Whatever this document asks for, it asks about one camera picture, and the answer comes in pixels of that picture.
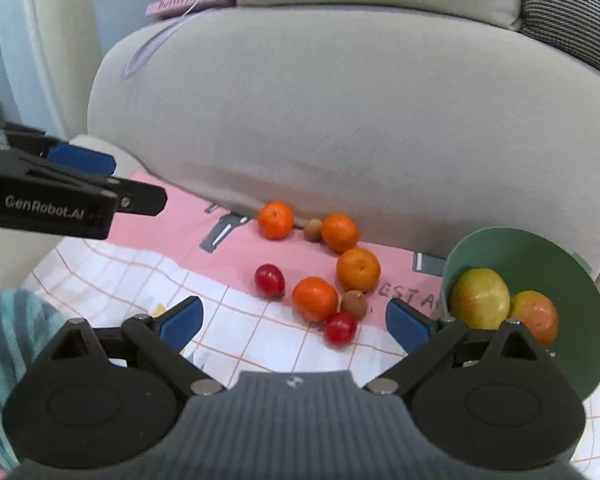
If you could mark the red plum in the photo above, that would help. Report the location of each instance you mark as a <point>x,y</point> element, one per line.
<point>340,329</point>
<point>269,281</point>

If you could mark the orange mandarin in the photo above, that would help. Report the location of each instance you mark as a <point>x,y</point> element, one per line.
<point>275,220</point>
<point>340,232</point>
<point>315,299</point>
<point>358,270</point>

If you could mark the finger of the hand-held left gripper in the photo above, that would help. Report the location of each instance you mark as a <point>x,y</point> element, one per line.
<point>82,158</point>
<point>140,197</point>

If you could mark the white door frame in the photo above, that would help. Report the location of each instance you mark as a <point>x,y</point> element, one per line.
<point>45,35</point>

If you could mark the red-orange apple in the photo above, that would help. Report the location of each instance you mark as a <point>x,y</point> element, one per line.
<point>536,314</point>

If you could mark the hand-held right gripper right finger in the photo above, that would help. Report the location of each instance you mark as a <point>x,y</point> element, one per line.
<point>406,325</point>

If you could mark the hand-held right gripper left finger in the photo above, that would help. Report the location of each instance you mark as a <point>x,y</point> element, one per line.
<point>180,321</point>

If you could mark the yellow-green apple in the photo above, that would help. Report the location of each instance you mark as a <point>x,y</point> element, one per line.
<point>480,297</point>

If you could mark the pink printed blanket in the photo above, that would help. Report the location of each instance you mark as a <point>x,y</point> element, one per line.
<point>180,245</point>

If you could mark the grey striped pillow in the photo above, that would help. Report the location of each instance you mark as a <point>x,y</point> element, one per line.
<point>575,5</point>

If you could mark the green bowl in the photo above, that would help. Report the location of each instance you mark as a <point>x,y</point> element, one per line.
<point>530,260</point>

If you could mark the large grey fabric cushion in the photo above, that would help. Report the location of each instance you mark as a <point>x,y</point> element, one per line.
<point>355,120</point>

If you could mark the pink gift box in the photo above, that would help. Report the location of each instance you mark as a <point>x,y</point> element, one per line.
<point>180,4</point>

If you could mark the teal striped cloth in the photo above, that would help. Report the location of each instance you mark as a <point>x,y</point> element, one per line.
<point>10,345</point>

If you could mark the brown kiwi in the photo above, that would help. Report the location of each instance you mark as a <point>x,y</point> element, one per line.
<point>312,230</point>
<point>354,303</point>

